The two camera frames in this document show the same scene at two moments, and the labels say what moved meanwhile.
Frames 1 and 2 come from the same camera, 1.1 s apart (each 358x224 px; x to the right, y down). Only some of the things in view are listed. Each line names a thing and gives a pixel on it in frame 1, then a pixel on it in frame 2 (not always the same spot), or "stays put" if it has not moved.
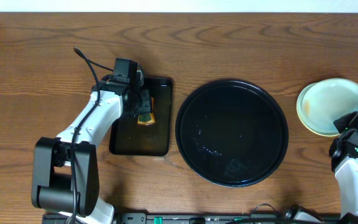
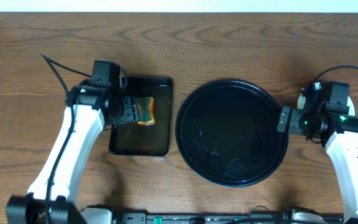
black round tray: [231, 133] stays put
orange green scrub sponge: [148, 119] stays put
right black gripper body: [342, 123] → [296, 119]
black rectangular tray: [127, 137] stays put
